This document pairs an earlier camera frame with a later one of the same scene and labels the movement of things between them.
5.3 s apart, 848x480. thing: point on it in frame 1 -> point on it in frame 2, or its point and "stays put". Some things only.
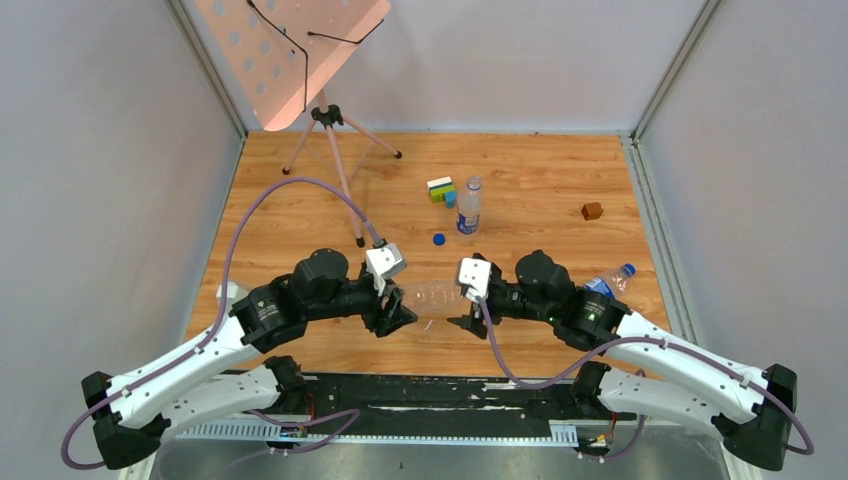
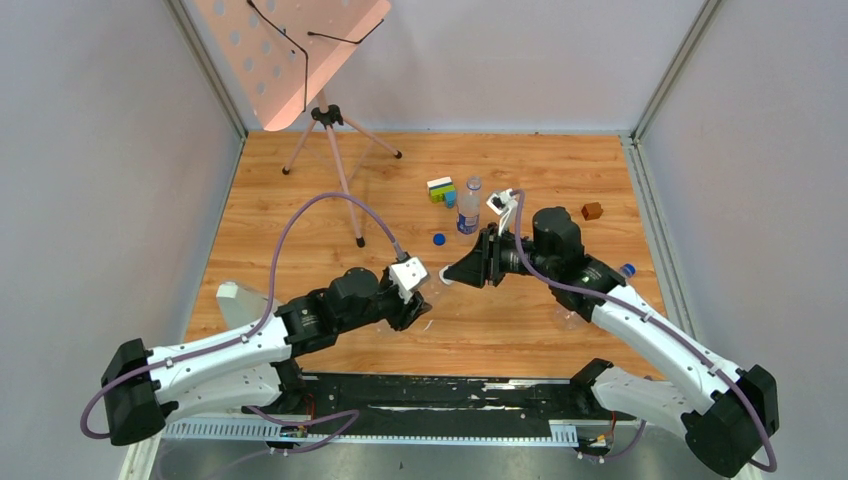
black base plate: (442, 397) stays put
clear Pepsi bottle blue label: (469, 206) stays put
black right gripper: (465, 322) -> (481, 265)
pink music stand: (282, 51) stays put
